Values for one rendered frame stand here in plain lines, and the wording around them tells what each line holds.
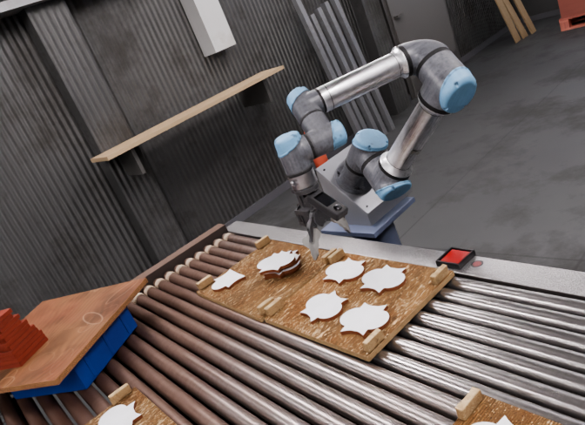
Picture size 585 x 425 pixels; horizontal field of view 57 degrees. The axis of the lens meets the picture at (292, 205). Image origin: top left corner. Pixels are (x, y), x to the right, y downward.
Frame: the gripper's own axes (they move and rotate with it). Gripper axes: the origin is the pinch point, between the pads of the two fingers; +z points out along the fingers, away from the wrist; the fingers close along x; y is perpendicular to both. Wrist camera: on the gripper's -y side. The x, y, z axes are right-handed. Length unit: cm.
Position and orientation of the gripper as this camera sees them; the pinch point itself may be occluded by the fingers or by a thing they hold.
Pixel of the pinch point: (334, 246)
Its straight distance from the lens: 157.2
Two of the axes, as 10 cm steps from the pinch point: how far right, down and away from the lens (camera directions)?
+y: -6.1, -0.5, 7.9
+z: 3.7, 8.7, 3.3
